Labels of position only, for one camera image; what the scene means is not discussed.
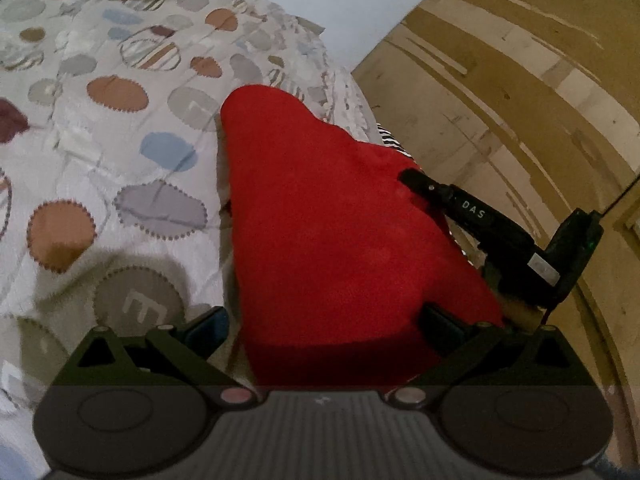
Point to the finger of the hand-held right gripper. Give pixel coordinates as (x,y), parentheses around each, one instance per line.
(425,187)

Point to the spotted patchwork quilt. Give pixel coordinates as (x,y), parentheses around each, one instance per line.
(90,120)

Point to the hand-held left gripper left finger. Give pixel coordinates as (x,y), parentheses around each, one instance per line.
(212,329)

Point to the red sweater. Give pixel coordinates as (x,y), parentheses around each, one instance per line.
(325,220)

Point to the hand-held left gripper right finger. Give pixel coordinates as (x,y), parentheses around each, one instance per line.
(445,334)

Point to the brown cardboard board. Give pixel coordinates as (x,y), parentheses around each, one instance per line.
(525,85)

